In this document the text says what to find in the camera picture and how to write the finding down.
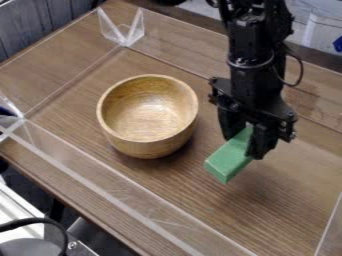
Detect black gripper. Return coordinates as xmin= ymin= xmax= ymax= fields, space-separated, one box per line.
xmin=208 ymin=77 xmax=298 ymax=160

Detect green rectangular block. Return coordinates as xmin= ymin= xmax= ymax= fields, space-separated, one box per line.
xmin=204 ymin=127 xmax=252 ymax=184

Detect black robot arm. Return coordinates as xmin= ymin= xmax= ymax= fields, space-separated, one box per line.
xmin=210 ymin=0 xmax=298 ymax=160

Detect brown wooden bowl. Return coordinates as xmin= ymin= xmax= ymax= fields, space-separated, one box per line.
xmin=96 ymin=74 xmax=199 ymax=159

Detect white container top right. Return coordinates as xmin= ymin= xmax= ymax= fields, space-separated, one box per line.
xmin=302 ymin=13 xmax=342 ymax=56

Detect grey metal stand base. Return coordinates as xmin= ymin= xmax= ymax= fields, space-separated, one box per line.
xmin=0 ymin=231 xmax=100 ymax=256

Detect clear acrylic front wall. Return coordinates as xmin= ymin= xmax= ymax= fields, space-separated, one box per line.
xmin=0 ymin=97 xmax=256 ymax=256

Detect black cable bottom left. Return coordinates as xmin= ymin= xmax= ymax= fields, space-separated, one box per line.
xmin=0 ymin=217 xmax=69 ymax=256

